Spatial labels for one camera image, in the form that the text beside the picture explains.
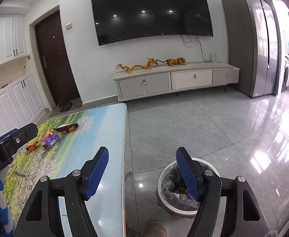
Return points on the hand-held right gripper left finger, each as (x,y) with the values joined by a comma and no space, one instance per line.
(97,172)

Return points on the white power strip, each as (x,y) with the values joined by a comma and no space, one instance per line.
(213,57)

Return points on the lavender crumpled wrapper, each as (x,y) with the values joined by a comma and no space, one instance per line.
(50,139)

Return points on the white base cabinet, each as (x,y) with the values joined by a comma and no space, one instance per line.
(18,98)

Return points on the landscape print table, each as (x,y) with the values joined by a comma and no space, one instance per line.
(97,128)

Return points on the beige wall switch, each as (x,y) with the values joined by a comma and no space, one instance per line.
(68,25)

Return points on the brown snack packet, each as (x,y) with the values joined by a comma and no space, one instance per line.
(67,128)

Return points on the black wall television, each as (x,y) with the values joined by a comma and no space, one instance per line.
(151,14)

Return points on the white television cabinet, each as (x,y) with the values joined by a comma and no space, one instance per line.
(191,77)

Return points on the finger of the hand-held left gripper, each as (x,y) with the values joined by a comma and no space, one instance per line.
(23,134)

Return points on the brown knitted slipper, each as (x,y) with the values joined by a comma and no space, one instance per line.
(156,230)

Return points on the clear plastic bin liner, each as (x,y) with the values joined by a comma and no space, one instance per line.
(169,192)

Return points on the round trash bin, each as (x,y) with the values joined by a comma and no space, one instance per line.
(179,209)

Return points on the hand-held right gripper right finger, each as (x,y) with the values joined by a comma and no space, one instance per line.
(187,175)

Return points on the golden dragon figurine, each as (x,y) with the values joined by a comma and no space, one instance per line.
(137,67)

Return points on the small red orange wrapper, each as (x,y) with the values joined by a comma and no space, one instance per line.
(32,148)

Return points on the white washing machine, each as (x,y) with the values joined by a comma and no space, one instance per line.
(287,72)

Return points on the white wall cabinet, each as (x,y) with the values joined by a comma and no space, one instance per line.
(8,39)

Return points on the dark brown door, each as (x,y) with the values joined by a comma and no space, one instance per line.
(56,61)

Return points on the steel refrigerator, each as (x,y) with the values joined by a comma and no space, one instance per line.
(260,54)

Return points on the golden tiger figurine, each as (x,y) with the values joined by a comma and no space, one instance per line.
(176,61)

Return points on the dark shoes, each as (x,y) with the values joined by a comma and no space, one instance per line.
(65,105)

